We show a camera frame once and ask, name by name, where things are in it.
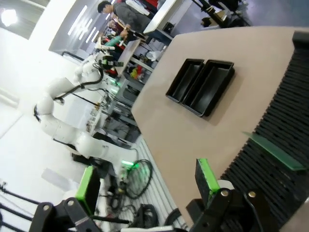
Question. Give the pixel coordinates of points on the green circuit board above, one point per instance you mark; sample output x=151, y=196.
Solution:
x=275, y=152

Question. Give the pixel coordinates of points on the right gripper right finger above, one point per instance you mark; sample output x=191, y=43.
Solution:
x=205, y=178

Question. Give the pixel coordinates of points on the man in grey jacket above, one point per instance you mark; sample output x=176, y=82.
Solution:
x=130, y=14

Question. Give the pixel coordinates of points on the black ESD tray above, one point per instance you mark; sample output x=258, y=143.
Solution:
x=207, y=89
x=186, y=79

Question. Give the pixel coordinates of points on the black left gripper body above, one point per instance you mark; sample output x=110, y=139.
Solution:
x=109, y=62

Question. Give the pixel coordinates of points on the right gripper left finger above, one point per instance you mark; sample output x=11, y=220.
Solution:
x=90, y=183

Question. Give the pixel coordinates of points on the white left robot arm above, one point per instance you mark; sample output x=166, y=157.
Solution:
x=48, y=106

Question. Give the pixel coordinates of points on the light wooden table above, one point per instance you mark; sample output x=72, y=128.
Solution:
x=129, y=53

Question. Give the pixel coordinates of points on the black slotted board rack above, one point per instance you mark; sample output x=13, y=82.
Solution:
x=285, y=101

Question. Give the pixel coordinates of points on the white desk panel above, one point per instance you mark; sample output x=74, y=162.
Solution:
x=166, y=12

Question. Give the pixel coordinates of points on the round studio light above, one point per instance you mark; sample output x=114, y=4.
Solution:
x=8, y=16

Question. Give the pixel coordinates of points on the grey metal cart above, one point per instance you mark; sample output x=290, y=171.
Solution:
x=128, y=91

